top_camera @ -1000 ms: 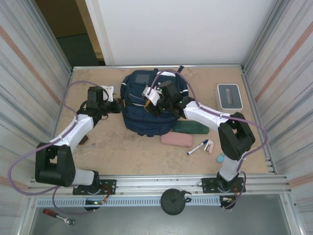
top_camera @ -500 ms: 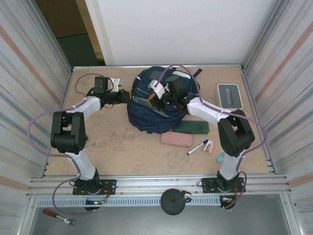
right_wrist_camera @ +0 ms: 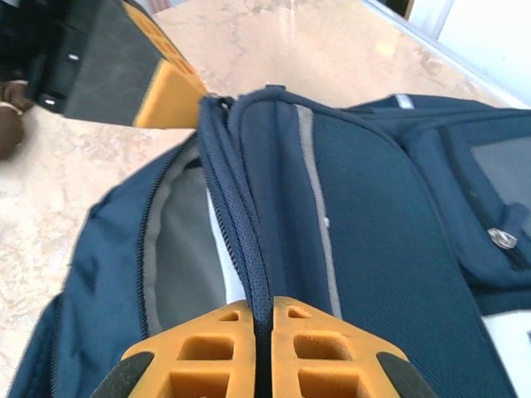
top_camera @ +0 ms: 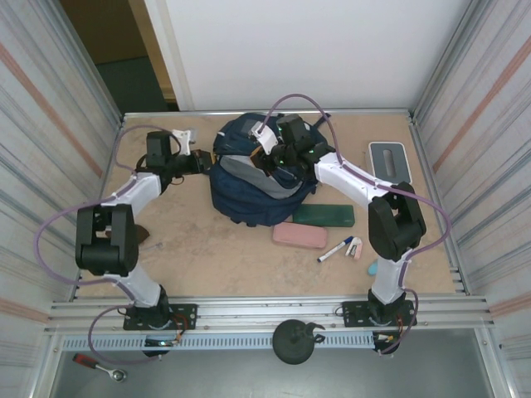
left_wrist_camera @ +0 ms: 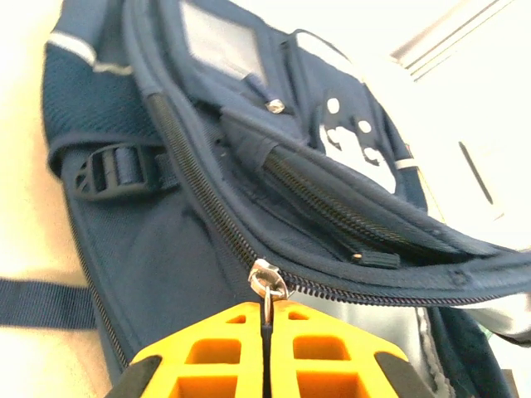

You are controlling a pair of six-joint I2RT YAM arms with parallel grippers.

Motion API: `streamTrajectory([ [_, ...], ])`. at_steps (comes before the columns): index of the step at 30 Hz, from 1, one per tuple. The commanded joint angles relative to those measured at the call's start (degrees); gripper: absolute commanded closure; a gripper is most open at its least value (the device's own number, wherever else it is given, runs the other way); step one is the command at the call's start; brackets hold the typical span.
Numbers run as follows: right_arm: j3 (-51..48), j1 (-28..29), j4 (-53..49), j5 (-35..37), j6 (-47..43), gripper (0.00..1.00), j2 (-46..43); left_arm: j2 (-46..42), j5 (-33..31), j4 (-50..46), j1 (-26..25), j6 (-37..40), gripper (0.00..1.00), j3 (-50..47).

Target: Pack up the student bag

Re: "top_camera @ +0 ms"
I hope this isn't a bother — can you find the navy blue backpack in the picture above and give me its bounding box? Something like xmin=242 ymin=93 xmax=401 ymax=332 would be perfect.
xmin=208 ymin=111 xmax=333 ymax=228

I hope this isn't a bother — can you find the green pencil case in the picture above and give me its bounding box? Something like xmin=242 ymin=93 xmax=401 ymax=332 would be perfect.
xmin=292 ymin=203 xmax=357 ymax=228

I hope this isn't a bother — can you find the pink pencil case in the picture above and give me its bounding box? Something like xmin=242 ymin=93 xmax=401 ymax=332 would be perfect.
xmin=272 ymin=221 xmax=329 ymax=250

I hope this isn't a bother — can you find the white marker blue cap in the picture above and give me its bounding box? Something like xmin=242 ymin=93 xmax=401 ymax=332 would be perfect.
xmin=317 ymin=235 xmax=354 ymax=264

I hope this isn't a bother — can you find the small pink white stapler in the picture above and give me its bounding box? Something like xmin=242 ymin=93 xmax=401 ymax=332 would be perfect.
xmin=344 ymin=236 xmax=364 ymax=261

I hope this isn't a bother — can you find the white box grey slotted lid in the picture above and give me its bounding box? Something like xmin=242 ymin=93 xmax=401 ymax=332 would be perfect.
xmin=368 ymin=140 xmax=412 ymax=186

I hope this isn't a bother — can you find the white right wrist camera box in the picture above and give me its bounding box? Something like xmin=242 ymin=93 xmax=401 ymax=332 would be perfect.
xmin=248 ymin=124 xmax=278 ymax=154

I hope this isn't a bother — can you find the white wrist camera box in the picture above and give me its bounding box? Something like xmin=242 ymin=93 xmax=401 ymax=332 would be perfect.
xmin=248 ymin=124 xmax=278 ymax=154
xmin=172 ymin=129 xmax=199 ymax=153

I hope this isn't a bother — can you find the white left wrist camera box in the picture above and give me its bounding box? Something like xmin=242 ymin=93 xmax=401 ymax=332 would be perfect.
xmin=172 ymin=129 xmax=199 ymax=153

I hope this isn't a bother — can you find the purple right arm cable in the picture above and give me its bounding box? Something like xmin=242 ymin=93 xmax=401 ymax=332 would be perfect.
xmin=257 ymin=93 xmax=453 ymax=357

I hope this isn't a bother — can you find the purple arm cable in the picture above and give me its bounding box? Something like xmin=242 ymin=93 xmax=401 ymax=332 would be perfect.
xmin=33 ymin=125 xmax=183 ymax=362
xmin=257 ymin=93 xmax=453 ymax=357

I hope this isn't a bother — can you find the white door frame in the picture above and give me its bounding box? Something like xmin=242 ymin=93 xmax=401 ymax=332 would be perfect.
xmin=143 ymin=0 xmax=196 ymax=112

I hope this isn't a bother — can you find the aluminium front rail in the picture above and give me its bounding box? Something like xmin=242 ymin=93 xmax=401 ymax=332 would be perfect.
xmin=48 ymin=294 xmax=495 ymax=335

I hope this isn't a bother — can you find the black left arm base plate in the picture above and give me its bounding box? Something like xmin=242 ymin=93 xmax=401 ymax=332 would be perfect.
xmin=123 ymin=303 xmax=198 ymax=332

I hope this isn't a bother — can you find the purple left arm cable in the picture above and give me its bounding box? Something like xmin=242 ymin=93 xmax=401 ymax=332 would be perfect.
xmin=33 ymin=125 xmax=183 ymax=362

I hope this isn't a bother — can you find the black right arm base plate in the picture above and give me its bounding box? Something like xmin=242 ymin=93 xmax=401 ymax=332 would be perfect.
xmin=342 ymin=300 xmax=418 ymax=328

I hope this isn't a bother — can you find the grey slotted cable duct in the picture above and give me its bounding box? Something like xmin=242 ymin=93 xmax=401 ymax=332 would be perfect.
xmin=61 ymin=334 xmax=381 ymax=352

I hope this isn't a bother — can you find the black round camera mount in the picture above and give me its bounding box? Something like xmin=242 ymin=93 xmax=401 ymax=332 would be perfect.
xmin=271 ymin=319 xmax=325 ymax=366

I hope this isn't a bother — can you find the red handled ratchet wrench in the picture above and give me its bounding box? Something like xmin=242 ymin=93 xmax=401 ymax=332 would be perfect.
xmin=72 ymin=352 xmax=128 ymax=382

